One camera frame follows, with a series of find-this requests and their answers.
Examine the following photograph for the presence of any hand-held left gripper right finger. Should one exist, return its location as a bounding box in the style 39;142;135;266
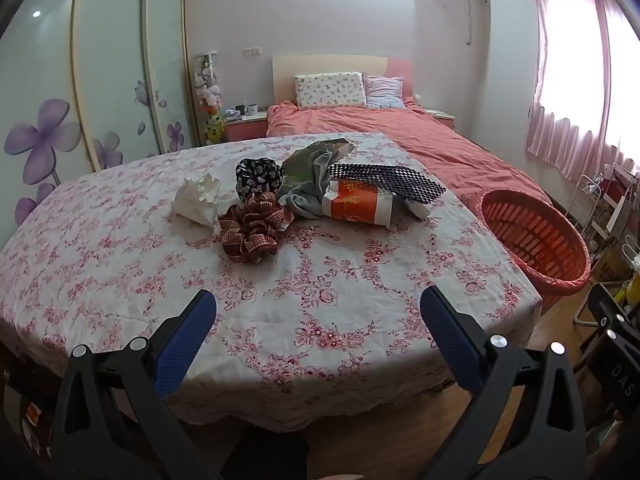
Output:
420;286;589;480

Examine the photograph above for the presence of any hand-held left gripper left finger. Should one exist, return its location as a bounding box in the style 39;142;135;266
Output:
50;288;222;480

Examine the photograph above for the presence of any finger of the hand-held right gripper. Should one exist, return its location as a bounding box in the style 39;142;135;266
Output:
586;284;632;343

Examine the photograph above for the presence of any orange plastic laundry basket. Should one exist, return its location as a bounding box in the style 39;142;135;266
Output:
479;190;593;311

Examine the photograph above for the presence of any red plaid scrunchie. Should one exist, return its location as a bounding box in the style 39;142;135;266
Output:
218;191;286;263

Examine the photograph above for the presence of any orange and white package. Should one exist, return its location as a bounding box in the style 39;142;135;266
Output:
322;179;406;226

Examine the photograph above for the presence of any grey cloth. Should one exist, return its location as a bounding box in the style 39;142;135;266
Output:
276;141;346;221

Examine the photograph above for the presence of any yellow cardboard box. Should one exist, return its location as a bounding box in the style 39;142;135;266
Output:
595;245;640;286

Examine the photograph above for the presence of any pink floral tablecloth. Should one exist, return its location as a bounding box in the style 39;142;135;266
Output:
0;132;543;433

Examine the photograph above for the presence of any crumpled white tissue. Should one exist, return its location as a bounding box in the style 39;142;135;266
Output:
171;172;223;236

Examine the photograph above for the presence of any black white dotted cloth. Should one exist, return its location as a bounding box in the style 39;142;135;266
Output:
327;162;447;207

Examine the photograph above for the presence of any black floral scrunchie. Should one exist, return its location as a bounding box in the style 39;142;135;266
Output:
235;156;285;197

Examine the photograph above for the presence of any bed with coral cover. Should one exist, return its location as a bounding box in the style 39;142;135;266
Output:
265;100;553;206

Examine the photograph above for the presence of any pink nightstand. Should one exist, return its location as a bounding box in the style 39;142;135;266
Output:
425;107;458;133
223;112;269;146

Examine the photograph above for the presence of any pink curtain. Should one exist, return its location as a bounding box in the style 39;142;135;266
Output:
523;0;640;186

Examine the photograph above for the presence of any clear tube of plush toys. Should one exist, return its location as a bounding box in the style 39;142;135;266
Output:
192;52;226;147

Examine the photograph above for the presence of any pink striped pillow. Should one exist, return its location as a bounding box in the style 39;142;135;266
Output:
364;75;406;109

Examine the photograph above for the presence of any white floral pillow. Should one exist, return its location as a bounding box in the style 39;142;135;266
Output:
294;72;368;109

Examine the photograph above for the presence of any wardrobe with purple flowers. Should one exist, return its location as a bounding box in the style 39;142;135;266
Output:
0;0;201;231

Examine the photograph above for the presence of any beige and pink headboard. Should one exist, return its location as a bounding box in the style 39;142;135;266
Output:
272;54;415;108

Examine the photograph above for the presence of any white wire rack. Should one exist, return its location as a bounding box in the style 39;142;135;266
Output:
570;172;616;241

